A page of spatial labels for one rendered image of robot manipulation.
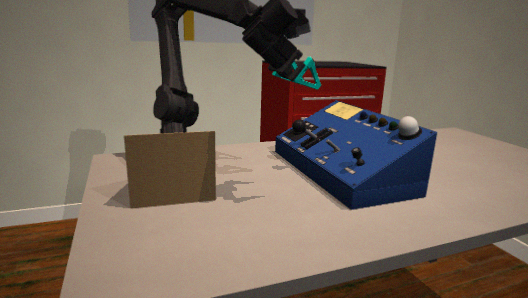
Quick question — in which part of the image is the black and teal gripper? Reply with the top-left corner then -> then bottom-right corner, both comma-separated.
259,35 -> 321,90

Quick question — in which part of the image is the blue control panel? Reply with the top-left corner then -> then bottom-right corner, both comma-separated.
275,100 -> 437,210

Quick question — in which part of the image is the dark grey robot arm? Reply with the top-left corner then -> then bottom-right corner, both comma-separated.
152,0 -> 310,134

